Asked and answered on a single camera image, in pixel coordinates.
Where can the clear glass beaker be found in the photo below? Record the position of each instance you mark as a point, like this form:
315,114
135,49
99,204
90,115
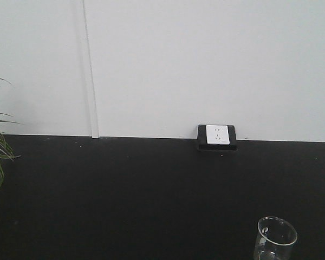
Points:
275,239

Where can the black and white wall socket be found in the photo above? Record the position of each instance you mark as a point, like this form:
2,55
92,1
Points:
216,138

